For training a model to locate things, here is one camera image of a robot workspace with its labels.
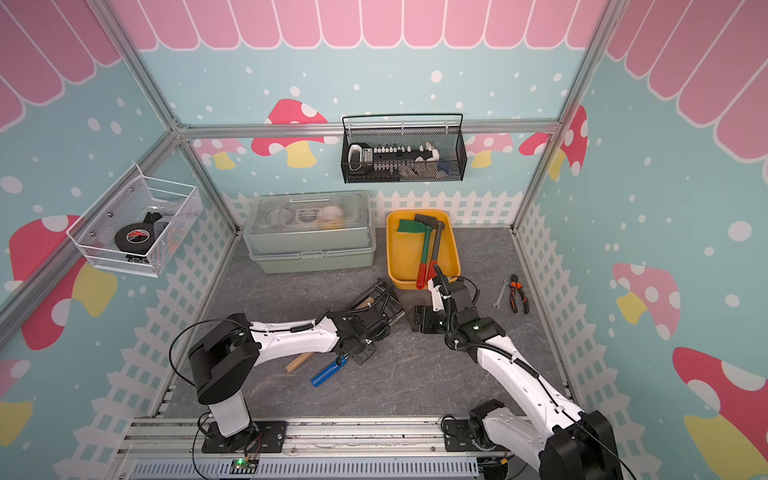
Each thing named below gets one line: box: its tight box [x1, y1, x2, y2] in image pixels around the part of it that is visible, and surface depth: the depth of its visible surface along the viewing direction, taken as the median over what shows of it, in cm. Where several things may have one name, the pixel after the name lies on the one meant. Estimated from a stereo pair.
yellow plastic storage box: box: [386, 209, 461, 290], surface depth 114 cm
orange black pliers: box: [509, 274, 530, 314], surface depth 102 cm
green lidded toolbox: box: [243, 190, 376, 273], surface depth 100 cm
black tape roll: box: [114, 223, 155, 254], surface depth 71 cm
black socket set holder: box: [347, 142, 438, 180], surface depth 91 cm
